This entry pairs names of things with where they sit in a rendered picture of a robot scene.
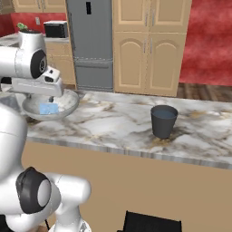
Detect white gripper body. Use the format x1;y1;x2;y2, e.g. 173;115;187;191
9;77;64;99

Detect pale blue ice cube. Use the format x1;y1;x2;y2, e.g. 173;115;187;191
39;102;60;116

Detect marbled grey ice bowl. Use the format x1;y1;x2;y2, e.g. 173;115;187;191
21;88;81;122

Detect dark grey glass of water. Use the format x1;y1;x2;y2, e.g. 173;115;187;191
150;104;179;140

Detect beige base cupboards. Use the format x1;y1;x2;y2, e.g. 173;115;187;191
44;41;77;86

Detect black microwave oven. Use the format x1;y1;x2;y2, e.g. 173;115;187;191
43;20;70;39

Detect green plant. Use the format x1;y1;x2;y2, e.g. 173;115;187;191
16;22;29;32

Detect grey fridge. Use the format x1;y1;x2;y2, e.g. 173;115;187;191
65;0;115;93

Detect tall beige cupboard run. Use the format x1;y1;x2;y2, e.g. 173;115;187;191
111;0;193;98

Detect black chair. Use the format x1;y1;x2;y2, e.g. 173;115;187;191
116;210;183;232

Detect beige wall cupboards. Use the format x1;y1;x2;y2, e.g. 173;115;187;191
12;0;67;15

